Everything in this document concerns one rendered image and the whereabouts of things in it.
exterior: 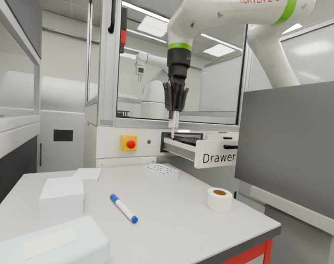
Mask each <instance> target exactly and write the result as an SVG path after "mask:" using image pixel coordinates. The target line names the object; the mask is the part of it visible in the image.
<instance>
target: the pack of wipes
mask: <svg viewBox="0 0 334 264"><path fill-rule="evenodd" d="M109 248H110V242H109V239H108V237H107V236H106V234H105V233H104V232H103V230H102V229H101V228H100V226H99V225H98V223H97V222H96V221H95V219H94V218H93V216H91V215H87V216H84V217H80V218H77V219H74V220H71V221H68V222H65V223H61V224H58V225H55V226H51V227H48V228H45V229H41V230H38V231H36V232H32V233H29V234H26V235H22V236H19V237H16V238H12V239H9V240H6V241H3V242H0V264H106V263H107V261H108V259H109Z"/></svg>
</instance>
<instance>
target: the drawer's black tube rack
mask: <svg viewBox="0 0 334 264"><path fill-rule="evenodd" d="M170 139H173V141H174V140H178V141H182V143H183V144H187V145H191V146H194V147H195V146H196V145H192V143H196V141H197V140H204V139H200V138H195V137H174V138H171V137H170Z"/></svg>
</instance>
